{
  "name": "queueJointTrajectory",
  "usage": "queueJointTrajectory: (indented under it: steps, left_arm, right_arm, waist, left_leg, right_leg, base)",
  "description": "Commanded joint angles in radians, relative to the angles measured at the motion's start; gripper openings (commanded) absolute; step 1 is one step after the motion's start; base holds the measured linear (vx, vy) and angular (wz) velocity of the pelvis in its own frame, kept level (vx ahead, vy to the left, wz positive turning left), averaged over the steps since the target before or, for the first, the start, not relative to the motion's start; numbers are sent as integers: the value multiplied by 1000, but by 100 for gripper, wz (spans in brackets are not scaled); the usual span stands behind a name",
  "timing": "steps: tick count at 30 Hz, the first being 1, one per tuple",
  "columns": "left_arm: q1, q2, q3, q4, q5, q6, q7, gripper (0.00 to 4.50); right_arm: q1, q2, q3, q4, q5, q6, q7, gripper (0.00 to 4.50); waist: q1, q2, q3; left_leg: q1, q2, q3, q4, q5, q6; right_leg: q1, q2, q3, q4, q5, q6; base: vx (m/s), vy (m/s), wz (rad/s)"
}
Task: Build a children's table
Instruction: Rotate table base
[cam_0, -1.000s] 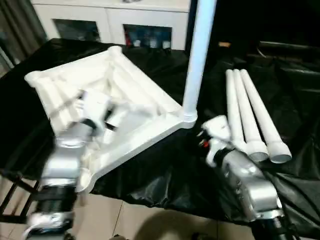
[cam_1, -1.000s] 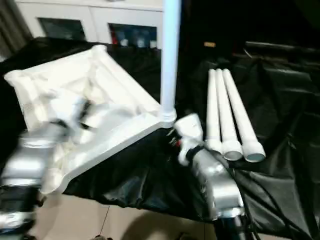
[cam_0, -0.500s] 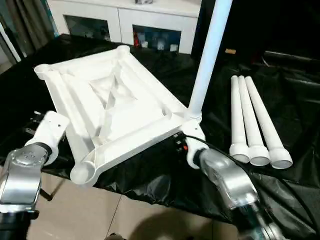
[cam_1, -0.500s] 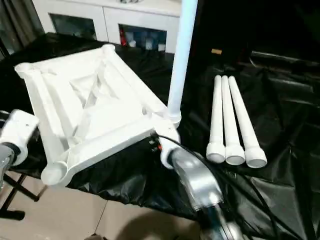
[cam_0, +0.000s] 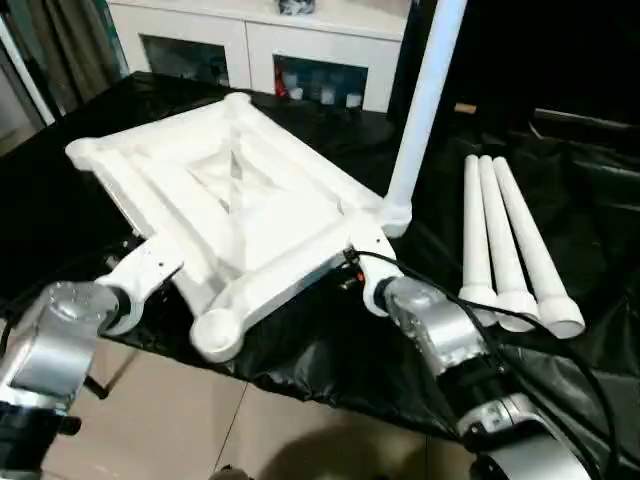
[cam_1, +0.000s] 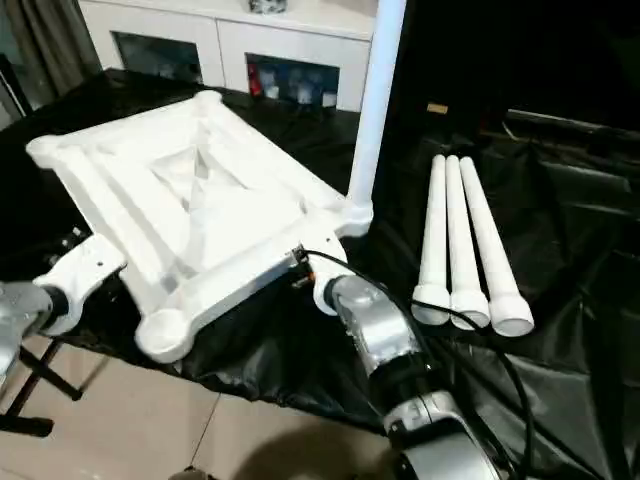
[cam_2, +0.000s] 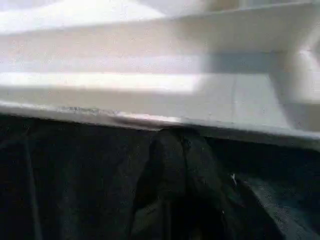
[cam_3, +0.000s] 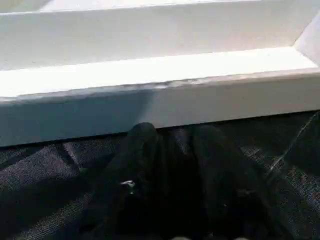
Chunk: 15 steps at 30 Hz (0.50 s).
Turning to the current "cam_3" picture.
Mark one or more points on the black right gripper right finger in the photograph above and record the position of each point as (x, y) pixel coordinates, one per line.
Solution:
(220, 187)

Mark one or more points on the black glossy mat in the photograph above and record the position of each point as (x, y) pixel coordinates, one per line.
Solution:
(37, 187)

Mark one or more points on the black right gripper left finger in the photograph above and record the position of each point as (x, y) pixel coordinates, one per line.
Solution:
(135, 180)

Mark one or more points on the white upturned plastic table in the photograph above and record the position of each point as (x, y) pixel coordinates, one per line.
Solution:
(150, 62)

